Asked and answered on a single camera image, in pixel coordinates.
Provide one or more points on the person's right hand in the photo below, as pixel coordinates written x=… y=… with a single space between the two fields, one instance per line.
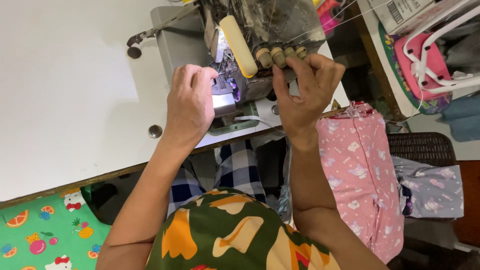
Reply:
x=307 y=97

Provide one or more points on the person's left hand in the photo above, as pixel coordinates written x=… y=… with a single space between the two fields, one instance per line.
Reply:
x=187 y=108

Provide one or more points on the silver round table bolt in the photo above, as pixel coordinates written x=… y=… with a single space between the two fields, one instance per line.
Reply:
x=155 y=131

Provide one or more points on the beige ribbed tension knob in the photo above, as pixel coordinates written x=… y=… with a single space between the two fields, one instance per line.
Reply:
x=278 y=56
x=264 y=57
x=289 y=51
x=301 y=51

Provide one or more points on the white elastic strip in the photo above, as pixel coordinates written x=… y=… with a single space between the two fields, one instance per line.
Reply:
x=249 y=118

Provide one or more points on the grey overlock sewing machine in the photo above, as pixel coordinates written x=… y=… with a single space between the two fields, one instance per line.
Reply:
x=180 y=41

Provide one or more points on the brown wooden side table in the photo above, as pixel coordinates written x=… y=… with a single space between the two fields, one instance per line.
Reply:
x=378 y=71

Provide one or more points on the blue white checkered trousers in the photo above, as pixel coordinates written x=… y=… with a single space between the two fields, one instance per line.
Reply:
x=240 y=165

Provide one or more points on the dark round table plug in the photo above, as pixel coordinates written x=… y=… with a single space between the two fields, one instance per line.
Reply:
x=134 y=53

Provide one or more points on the magenta thread cone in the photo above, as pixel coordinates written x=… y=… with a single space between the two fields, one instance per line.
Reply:
x=330 y=22

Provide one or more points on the cream cylinder machine lamp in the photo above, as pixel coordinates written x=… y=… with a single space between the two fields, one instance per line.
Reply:
x=238 y=45

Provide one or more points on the pink cartoon print fabric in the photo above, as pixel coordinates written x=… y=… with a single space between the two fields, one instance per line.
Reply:
x=356 y=168

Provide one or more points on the white sewing thread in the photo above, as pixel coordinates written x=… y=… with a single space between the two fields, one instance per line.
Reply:
x=348 y=17

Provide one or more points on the floral round mat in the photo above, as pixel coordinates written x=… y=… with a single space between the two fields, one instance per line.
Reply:
x=388 y=56

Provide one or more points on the coral thread cone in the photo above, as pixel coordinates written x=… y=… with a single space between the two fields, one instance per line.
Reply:
x=330 y=5

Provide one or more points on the white cardboard box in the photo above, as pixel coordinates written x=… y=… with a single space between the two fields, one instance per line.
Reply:
x=397 y=15

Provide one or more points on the dark wicker chair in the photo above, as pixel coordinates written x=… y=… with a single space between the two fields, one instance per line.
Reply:
x=423 y=148

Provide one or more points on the green orange patterned shirt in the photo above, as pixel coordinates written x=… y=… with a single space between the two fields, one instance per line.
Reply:
x=240 y=236

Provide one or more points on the grey cartoon print fabric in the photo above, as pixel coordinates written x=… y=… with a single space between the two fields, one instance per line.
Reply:
x=431 y=191

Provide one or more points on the blue fabric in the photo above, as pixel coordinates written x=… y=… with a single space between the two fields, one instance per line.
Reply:
x=463 y=116

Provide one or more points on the green fruit print fabric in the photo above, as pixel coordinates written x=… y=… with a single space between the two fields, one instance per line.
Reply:
x=41 y=232

